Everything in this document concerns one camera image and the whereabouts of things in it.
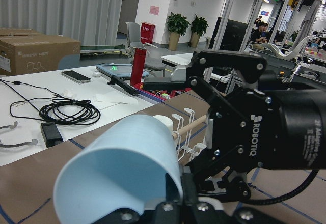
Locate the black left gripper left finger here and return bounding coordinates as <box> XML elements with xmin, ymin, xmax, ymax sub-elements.
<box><xmin>152</xmin><ymin>174</ymin><xmax>181</xmax><ymax>224</ymax></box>

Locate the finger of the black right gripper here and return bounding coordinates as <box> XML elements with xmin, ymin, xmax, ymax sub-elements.
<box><xmin>143</xmin><ymin>50</ymin><xmax>267</xmax><ymax>97</ymax></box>

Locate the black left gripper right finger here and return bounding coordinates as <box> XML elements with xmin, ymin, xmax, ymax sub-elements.
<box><xmin>181</xmin><ymin>173</ymin><xmax>204</xmax><ymax>223</ymax></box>

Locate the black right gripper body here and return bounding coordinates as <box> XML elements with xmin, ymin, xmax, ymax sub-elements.
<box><xmin>188</xmin><ymin>83</ymin><xmax>325</xmax><ymax>205</ymax></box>

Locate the light blue plastic cup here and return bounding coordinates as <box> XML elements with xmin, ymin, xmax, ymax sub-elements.
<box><xmin>53</xmin><ymin>115</ymin><xmax>183</xmax><ymax>223</ymax></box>

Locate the pale green plastic cup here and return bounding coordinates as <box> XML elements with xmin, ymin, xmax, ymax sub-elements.
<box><xmin>153</xmin><ymin>115</ymin><xmax>174</xmax><ymax>132</ymax></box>

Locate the green potted plant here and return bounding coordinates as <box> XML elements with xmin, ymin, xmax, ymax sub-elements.
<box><xmin>167</xmin><ymin>12</ymin><xmax>190</xmax><ymax>51</ymax></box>

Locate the red parts tray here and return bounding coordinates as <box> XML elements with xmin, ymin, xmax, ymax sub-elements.
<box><xmin>133</xmin><ymin>82</ymin><xmax>191</xmax><ymax>102</ymax></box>

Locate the red bottle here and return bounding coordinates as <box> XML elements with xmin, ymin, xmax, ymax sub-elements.
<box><xmin>130</xmin><ymin>48</ymin><xmax>147</xmax><ymax>86</ymax></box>

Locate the blue teach pendant tablet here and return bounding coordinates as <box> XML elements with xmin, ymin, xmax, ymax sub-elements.
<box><xmin>96</xmin><ymin>63</ymin><xmax>150</xmax><ymax>80</ymax></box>

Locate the black power adapter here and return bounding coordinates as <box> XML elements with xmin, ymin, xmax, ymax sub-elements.
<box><xmin>40</xmin><ymin>122</ymin><xmax>63</xmax><ymax>148</ymax></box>

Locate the black smartphone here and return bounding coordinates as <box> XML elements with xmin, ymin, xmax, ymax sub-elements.
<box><xmin>61</xmin><ymin>70</ymin><xmax>91</xmax><ymax>83</ymax></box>

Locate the cardboard box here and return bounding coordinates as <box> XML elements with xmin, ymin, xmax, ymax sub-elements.
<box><xmin>1</xmin><ymin>28</ymin><xmax>80</xmax><ymax>76</ymax></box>

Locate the white wire cup rack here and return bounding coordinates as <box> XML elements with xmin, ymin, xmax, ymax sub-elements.
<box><xmin>172</xmin><ymin>107</ymin><xmax>206</xmax><ymax>162</ymax></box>

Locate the black braided cable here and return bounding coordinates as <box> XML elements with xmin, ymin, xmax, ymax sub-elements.
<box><xmin>239</xmin><ymin>169</ymin><xmax>320</xmax><ymax>206</ymax></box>

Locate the coiled black cable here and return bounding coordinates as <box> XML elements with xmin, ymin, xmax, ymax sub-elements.
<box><xmin>39</xmin><ymin>98</ymin><xmax>101</xmax><ymax>126</ymax></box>

